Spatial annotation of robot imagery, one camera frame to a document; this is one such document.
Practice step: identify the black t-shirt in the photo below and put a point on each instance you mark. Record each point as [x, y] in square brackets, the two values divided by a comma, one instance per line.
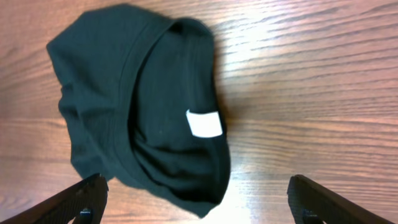
[139, 100]

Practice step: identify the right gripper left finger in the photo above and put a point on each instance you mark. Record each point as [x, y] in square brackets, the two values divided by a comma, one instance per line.
[81, 203]

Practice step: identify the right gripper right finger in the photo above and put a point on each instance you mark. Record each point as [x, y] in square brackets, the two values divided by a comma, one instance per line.
[312, 203]

